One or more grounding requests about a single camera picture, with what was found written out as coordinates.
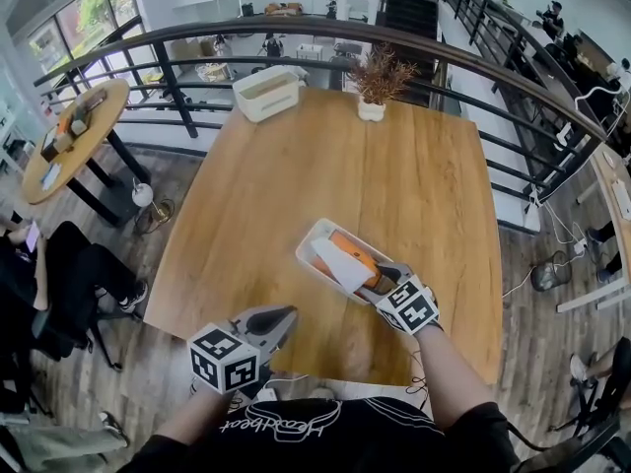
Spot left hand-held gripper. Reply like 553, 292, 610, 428
187, 304, 300, 396

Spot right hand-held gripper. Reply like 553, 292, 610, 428
354, 262, 442, 337

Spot white tissues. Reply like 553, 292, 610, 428
309, 229, 382, 296

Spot white tissue holder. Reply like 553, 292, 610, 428
294, 217, 396, 307

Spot person's right forearm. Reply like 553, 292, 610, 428
415, 323, 500, 433

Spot person's left forearm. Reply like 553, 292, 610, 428
155, 389, 234, 446

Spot person's black printed shirt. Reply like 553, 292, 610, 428
116, 395, 522, 473

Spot white globe floor lamp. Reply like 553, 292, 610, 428
130, 176, 175, 222

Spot dried plant in white pot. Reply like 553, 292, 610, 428
344, 41, 421, 123

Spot white storage box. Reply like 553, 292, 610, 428
232, 64, 309, 124

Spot white paper sheet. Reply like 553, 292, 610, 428
38, 163, 64, 191

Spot round wooden side table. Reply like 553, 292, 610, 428
21, 77, 152, 230

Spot black metal railing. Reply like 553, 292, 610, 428
33, 16, 608, 205

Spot black staircase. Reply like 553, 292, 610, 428
375, 0, 441, 43

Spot brown box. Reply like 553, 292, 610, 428
38, 130, 68, 163

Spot black wire waste basket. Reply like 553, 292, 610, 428
528, 249, 574, 294

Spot light wooden desk white frame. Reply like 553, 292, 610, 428
555, 140, 631, 314

